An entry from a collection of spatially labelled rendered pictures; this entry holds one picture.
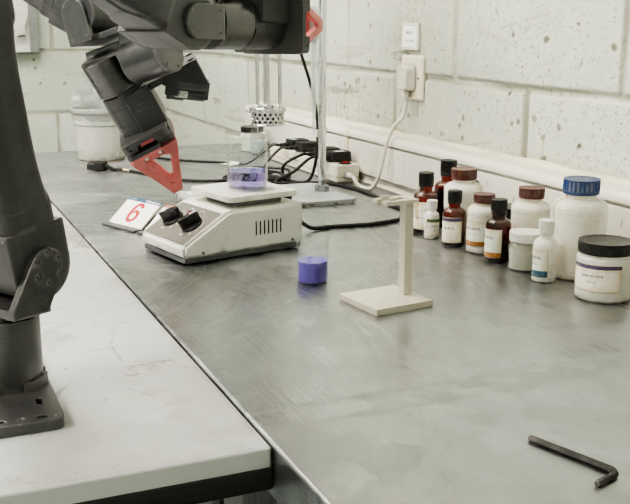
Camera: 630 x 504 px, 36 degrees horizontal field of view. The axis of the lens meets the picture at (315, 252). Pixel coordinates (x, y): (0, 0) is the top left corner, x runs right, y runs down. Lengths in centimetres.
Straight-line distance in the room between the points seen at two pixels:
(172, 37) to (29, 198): 22
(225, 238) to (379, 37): 82
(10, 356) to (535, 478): 45
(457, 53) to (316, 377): 98
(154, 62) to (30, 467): 59
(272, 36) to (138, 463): 53
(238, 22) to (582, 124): 63
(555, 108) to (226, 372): 80
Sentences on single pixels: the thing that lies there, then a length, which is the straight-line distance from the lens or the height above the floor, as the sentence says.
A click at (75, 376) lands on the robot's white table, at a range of 95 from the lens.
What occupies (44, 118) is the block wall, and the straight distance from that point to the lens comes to 376.
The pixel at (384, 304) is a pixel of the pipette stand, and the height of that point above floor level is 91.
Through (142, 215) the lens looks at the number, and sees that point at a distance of 159.
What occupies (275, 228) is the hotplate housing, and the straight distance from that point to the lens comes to 140.
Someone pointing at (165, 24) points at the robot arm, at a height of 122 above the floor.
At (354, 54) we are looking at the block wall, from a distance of 216.
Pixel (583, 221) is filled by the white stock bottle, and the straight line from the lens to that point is 128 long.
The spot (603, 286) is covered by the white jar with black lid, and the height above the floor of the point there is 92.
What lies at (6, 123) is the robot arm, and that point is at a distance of 85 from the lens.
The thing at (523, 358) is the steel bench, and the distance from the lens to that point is 99.
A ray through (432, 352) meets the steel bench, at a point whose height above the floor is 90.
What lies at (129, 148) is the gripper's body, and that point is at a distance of 126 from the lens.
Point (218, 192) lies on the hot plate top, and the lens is 140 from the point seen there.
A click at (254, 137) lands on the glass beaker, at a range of 139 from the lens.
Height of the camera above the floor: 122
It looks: 13 degrees down
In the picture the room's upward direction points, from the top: straight up
